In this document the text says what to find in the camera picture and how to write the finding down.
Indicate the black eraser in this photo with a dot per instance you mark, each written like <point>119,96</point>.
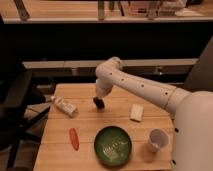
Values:
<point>99,104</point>

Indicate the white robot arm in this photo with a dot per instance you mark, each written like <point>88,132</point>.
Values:
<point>192,148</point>

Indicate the white lying bottle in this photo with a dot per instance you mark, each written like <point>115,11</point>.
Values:
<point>64,105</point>

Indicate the white sponge block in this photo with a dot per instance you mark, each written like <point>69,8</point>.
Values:
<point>136,112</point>

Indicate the orange carrot toy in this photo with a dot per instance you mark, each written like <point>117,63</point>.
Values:
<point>74,138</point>

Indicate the green plate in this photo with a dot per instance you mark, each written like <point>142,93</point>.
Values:
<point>112,146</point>

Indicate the clear plastic cup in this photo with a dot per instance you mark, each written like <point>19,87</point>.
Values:
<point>157,140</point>

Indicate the black office chair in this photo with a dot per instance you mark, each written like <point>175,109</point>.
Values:
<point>17,91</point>

